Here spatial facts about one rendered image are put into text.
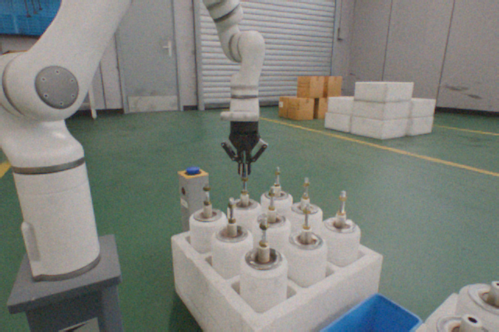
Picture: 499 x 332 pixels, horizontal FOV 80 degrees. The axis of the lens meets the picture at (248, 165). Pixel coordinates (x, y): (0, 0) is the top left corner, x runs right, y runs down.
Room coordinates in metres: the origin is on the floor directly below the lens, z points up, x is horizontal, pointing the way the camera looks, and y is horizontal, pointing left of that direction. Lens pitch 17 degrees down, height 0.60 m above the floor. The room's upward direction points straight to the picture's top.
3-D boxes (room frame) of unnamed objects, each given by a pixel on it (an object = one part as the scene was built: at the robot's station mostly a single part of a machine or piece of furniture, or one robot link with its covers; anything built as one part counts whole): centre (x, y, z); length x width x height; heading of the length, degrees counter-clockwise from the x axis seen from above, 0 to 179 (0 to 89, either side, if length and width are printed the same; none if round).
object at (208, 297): (0.68, -0.06, 0.09); 0.39 x 0.39 x 0.18; 35
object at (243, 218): (0.77, 0.01, 0.16); 0.10 x 0.10 x 0.18
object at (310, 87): (4.45, -0.89, 0.45); 0.30 x 0.24 x 0.30; 29
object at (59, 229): (0.43, 0.30, 0.39); 0.09 x 0.09 x 0.17; 27
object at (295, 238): (0.58, -0.13, 0.25); 0.08 x 0.08 x 0.01
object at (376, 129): (3.15, -1.38, 0.09); 0.39 x 0.39 x 0.18; 31
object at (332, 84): (4.63, -1.20, 0.45); 0.30 x 0.24 x 0.30; 25
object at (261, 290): (0.51, -0.03, 0.16); 0.10 x 0.10 x 0.18
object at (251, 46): (0.77, 0.01, 0.62); 0.09 x 0.07 x 0.15; 44
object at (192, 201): (0.87, 0.17, 0.16); 0.07 x 0.07 x 0.31; 35
